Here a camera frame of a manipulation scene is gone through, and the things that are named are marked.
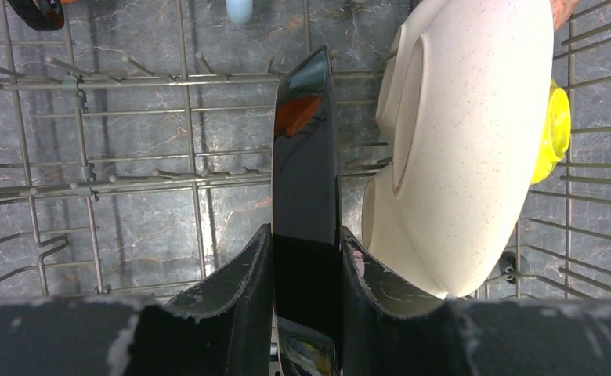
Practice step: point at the beige brown-rimmed bowl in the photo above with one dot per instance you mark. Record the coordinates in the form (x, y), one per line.
(561, 11)

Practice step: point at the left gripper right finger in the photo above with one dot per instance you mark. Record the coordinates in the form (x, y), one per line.
(393, 328)

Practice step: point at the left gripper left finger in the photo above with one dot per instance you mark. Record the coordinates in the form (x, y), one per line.
(221, 326)

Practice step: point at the light blue mug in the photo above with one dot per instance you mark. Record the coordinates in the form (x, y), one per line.
(239, 11)

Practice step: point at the red-rimmed beige plate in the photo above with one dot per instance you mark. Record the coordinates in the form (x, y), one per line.
(306, 220)

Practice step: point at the orange mug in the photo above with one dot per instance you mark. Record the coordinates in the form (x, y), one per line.
(40, 15)

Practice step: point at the cream divided plate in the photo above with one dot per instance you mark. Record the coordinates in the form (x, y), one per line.
(462, 106)

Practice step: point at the lime green bowl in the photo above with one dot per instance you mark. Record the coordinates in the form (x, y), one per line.
(556, 134)

